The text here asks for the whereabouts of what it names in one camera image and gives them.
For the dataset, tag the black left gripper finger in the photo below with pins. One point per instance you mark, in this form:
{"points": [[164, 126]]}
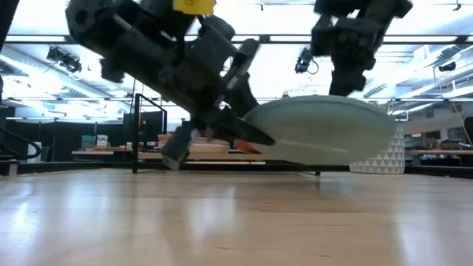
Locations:
{"points": [[244, 131], [179, 147]]}

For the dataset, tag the cream plate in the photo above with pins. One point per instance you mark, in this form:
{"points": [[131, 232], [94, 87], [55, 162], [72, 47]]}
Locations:
{"points": [[212, 148]]}

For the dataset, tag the background wooden table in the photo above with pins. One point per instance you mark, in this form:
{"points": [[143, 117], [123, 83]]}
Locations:
{"points": [[99, 152]]}

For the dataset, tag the black hanging device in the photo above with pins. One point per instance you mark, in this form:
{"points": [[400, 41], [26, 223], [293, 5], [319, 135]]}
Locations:
{"points": [[64, 60], [447, 67]]}

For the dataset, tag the white and orange box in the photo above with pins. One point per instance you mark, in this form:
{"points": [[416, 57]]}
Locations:
{"points": [[102, 142]]}

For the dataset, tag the orange plate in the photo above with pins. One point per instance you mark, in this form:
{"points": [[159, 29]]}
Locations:
{"points": [[247, 147]]}

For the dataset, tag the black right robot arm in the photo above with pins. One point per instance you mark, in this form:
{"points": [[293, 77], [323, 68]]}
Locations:
{"points": [[369, 7]]}

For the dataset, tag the succulent in white patterned pot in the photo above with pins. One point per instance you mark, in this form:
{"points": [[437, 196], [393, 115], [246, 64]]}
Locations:
{"points": [[388, 159]]}

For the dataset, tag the light teal plate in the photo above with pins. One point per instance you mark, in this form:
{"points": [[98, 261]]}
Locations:
{"points": [[321, 129]]}

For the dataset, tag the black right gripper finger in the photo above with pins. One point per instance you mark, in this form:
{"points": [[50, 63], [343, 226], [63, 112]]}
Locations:
{"points": [[345, 83]]}

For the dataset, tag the teal box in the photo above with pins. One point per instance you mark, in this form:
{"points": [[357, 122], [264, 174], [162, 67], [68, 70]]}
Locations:
{"points": [[88, 142]]}

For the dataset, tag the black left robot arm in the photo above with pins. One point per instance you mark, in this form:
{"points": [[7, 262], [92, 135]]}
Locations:
{"points": [[111, 33]]}

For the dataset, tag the white bin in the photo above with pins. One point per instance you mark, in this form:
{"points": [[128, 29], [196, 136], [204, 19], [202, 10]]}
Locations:
{"points": [[33, 155]]}

